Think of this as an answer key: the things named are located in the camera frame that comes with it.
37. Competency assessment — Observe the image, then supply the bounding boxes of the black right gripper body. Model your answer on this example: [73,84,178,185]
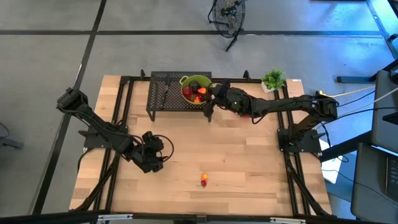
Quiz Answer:
[212,80,253,116]

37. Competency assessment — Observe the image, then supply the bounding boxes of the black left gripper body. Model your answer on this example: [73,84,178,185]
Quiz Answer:
[131,130,166,163]

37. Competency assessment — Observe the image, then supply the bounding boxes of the green plastic colander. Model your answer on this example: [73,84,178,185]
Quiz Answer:
[179,75,215,105]

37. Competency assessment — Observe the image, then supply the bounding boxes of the black handled kitchen knife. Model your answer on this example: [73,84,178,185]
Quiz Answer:
[159,77,172,110]

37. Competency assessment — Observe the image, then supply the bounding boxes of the green plant in white pot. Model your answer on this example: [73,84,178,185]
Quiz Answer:
[260,68,287,94]

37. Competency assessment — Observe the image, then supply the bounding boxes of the black perforated metal shelf rack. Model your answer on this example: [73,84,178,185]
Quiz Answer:
[146,70,214,123]

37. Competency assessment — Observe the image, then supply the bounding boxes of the black floor fan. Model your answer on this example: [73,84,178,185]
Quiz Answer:
[207,0,247,53]

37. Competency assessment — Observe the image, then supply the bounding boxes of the black rig crossbar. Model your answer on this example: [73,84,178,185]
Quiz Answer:
[0,210,398,224]

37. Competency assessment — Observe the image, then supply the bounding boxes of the white paper sheet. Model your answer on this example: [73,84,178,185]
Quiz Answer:
[318,138,343,184]

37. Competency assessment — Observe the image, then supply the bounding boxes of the grey desk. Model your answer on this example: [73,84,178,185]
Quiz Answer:
[371,70,398,155]

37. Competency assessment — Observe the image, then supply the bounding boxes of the grey cabinet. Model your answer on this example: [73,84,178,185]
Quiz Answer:
[350,142,398,215]

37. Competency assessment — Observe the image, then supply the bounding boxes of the dark keyboard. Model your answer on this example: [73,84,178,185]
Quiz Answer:
[385,155,398,195]

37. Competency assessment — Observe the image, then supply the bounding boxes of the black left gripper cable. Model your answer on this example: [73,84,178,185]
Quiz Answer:
[154,134,175,164]

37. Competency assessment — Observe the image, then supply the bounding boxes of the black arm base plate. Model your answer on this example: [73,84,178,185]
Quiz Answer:
[277,127,323,154]
[83,129,129,149]

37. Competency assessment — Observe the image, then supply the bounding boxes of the silver aluminium bracket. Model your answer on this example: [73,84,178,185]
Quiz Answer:
[269,217,307,224]
[98,213,134,222]

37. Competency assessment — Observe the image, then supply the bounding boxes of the black aluminium table frame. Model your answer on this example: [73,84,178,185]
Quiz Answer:
[70,68,333,218]

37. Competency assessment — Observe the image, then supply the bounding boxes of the beige power cable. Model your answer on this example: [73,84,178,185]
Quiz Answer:
[325,85,377,98]

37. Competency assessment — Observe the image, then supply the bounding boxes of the grey floor bracket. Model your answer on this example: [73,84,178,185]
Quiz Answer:
[0,135,24,150]

